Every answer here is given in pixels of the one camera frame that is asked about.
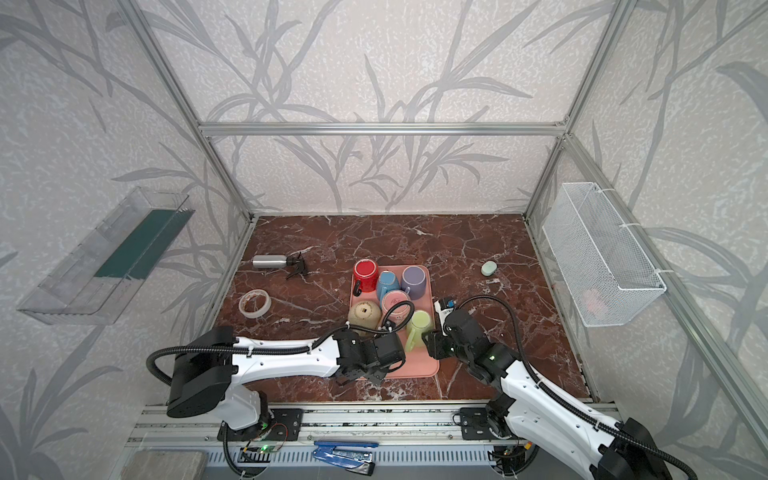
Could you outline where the clear tape roll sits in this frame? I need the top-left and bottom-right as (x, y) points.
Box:
(238, 289), (272, 319)

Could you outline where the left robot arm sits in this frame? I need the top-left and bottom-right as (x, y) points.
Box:
(146, 326), (406, 431)

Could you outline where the blue stapler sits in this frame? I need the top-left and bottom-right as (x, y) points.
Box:
(312, 440), (379, 476)

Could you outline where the clear plastic wall shelf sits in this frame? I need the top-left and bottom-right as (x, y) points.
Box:
(17, 187), (195, 325)

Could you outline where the pink mug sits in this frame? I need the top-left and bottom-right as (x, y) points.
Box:
(381, 290), (410, 322)

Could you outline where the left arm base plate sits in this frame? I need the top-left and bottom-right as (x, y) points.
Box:
(217, 408), (304, 442)

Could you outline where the silver metal cylinder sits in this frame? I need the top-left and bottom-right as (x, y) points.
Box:
(251, 254), (287, 269)

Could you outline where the pink plastic tray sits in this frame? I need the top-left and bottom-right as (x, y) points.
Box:
(350, 264), (439, 379)

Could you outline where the red mug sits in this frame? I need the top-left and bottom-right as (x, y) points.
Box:
(352, 259), (379, 297)

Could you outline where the pink object in basket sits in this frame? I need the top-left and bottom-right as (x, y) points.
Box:
(582, 289), (608, 321)

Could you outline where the blue mug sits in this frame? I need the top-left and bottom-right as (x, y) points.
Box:
(376, 270), (400, 302)

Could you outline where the aluminium mounting rail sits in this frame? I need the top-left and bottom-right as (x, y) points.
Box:
(124, 401), (632, 449)

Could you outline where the green circuit board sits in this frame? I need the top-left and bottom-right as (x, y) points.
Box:
(241, 443), (283, 455)

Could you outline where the purple mug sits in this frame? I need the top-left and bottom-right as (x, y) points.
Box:
(400, 265), (427, 301)

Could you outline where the white wire basket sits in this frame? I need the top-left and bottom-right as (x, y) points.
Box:
(542, 182), (667, 328)

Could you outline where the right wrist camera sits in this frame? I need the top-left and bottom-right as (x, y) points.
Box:
(434, 297), (456, 330)

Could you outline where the beige teapot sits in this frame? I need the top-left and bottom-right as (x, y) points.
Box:
(347, 300), (382, 330)

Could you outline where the green mug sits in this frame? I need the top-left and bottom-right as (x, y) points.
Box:
(404, 310), (433, 352)

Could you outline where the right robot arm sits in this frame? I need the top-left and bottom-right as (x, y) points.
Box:
(424, 299), (696, 479)

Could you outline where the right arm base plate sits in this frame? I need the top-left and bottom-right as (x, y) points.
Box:
(452, 407), (512, 441)

